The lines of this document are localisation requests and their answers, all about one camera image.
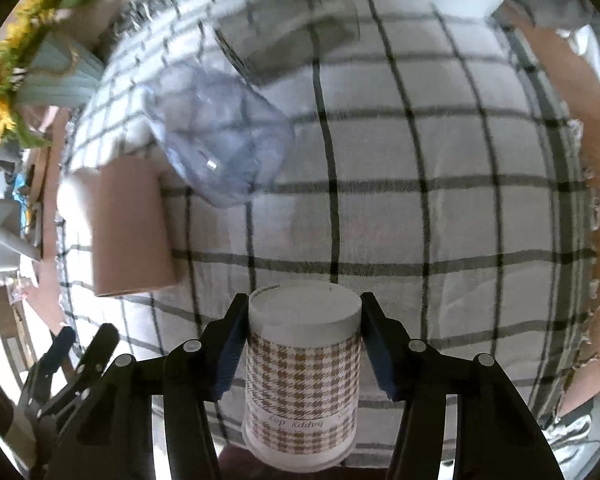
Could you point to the pink paper cup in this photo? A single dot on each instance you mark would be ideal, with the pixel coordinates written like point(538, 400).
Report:
point(131, 248)

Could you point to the clear bluish plastic cup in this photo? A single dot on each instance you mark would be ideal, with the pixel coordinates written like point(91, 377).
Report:
point(225, 140)

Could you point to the checkered white tablecloth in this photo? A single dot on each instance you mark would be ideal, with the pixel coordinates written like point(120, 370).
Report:
point(435, 166)

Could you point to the smoky grey square glass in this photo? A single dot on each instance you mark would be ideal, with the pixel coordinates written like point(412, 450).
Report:
point(267, 39)

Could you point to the houndstooth paper cup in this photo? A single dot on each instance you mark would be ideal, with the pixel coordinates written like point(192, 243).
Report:
point(303, 367)

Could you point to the white paper cup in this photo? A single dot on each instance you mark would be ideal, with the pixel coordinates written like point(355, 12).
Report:
point(76, 204)

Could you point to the yellow sunflower bouquet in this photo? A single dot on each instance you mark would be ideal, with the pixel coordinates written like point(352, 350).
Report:
point(34, 19)

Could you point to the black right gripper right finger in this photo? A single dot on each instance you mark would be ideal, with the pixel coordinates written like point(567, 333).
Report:
point(497, 437)

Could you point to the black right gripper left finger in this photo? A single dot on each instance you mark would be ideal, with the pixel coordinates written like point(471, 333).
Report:
point(109, 435)

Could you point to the light blue ribbed vase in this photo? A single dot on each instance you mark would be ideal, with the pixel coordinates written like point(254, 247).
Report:
point(62, 73)

